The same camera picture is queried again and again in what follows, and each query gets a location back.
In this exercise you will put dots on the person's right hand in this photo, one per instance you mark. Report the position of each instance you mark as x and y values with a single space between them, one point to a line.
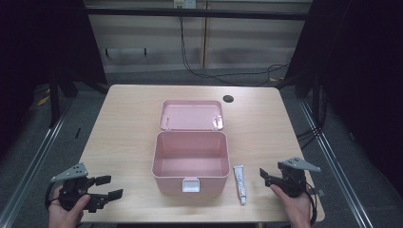
296 210

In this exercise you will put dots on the black horizontal frame bar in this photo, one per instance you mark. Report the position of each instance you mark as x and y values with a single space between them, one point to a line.
196 13

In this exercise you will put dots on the black stand leg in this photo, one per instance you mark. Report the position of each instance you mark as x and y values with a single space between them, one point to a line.
54 101

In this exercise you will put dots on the black curtain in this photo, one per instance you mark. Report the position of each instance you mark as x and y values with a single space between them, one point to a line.
41 47
364 79

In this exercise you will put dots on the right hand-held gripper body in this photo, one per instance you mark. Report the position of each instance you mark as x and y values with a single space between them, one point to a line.
294 179

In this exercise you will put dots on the white wall socket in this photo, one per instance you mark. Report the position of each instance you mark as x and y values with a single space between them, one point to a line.
184 3

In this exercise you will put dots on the metal floor rail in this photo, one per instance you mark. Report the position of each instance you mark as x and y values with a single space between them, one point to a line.
335 167
31 164

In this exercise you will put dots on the yellow floor tape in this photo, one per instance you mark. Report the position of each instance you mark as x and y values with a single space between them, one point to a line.
43 100

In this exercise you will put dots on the pink plastic storage box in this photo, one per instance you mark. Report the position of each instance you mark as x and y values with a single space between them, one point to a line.
190 158

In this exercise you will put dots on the white ointment tube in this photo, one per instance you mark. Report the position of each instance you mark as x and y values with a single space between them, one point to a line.
239 182

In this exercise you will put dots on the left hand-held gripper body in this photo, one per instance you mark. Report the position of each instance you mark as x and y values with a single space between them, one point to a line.
72 186

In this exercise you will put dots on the person's left hand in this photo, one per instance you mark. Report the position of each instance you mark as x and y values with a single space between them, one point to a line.
63 217

